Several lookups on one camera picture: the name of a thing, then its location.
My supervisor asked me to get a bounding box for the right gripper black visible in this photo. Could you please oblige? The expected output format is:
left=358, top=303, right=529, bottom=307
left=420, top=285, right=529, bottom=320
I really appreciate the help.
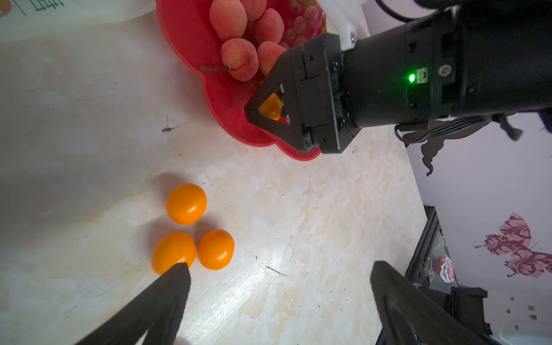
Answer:
left=244, top=10, right=455, bottom=153

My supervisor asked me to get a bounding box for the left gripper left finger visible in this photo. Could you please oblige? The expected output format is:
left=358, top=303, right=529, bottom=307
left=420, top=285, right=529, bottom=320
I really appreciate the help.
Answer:
left=78, top=263, right=191, bottom=344

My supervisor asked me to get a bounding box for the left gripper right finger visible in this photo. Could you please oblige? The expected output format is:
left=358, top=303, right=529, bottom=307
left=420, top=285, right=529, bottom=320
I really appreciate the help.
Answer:
left=370, top=261, right=486, bottom=344

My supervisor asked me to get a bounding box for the orange fake fruit top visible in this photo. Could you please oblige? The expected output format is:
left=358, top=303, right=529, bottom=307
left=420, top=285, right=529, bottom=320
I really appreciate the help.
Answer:
left=258, top=93, right=283, bottom=122

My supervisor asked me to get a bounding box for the pink fake peach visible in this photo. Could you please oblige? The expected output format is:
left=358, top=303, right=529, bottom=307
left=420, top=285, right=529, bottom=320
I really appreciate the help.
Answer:
left=254, top=9, right=285, bottom=45
left=257, top=41, right=286, bottom=76
left=209, top=0, right=247, bottom=42
left=240, top=0, right=267, bottom=22
left=199, top=38, right=259, bottom=82

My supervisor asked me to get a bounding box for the orange fake fruit cluster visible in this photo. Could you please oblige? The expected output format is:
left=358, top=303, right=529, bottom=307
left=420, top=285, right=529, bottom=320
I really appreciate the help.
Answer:
left=198, top=229, right=235, bottom=270
left=151, top=232, right=196, bottom=275

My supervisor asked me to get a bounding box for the purple fake grape bunch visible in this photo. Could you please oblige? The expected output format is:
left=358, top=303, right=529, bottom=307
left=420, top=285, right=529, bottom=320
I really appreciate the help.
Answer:
left=280, top=0, right=327, bottom=49

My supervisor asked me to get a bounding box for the red flower-shaped fruit bowl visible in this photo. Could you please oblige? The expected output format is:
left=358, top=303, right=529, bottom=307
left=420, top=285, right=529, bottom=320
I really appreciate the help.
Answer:
left=156, top=0, right=321, bottom=161

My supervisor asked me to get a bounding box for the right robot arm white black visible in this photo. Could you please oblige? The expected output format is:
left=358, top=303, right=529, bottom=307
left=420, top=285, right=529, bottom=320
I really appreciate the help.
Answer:
left=244, top=1, right=551, bottom=154

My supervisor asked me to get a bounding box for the pink round sticker toy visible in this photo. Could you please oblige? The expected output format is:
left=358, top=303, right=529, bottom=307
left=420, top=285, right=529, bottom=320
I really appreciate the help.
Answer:
left=434, top=256, right=455, bottom=283

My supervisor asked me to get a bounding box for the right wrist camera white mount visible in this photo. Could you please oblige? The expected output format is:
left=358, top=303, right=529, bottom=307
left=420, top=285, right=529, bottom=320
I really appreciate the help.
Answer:
left=319, top=0, right=369, bottom=52

